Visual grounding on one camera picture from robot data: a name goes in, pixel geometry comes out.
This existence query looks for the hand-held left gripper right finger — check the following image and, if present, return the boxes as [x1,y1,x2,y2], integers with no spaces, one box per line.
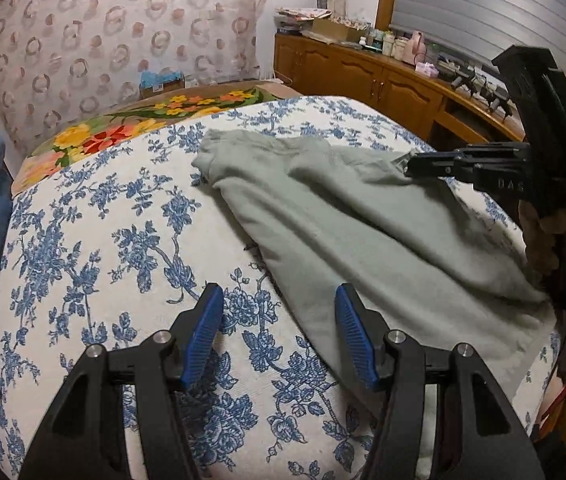
[334,282,546,480]

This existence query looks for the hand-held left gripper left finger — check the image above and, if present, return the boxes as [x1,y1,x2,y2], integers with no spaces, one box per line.
[18,282,226,480]

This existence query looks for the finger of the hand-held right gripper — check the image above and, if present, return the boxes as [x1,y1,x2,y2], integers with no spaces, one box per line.
[405,152,478,184]
[442,142,530,162]

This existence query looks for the grey-green pants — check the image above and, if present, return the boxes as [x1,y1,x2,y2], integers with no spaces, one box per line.
[192,129,558,411]

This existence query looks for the person's right hand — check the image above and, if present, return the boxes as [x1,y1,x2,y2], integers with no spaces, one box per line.
[520,200,566,276]

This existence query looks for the pile of dark gadgets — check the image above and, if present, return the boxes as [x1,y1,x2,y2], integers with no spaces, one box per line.
[435,52,516,113]

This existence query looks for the blue floral bedsheet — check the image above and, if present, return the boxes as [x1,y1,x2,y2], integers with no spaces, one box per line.
[0,95,566,480]

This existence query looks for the wooden cabinet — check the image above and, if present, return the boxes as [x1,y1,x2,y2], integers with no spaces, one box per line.
[274,32,528,146]

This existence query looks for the row of small bottles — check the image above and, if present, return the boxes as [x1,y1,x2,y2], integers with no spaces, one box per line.
[363,30,408,56]

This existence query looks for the open cardboard box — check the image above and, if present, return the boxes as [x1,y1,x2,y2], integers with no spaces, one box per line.
[311,17,368,43]

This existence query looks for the stack of printed cloths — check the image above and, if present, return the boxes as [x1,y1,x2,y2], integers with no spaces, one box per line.
[275,6,331,36]

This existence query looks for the colourful flower blanket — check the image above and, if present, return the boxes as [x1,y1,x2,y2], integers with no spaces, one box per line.
[11,82,308,196]

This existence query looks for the cardboard box with blue packets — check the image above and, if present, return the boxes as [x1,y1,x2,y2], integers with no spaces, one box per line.
[139,67,186,100]

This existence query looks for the circle-patterned wall cloth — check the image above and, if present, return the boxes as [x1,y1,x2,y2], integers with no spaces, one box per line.
[0,0,274,161]

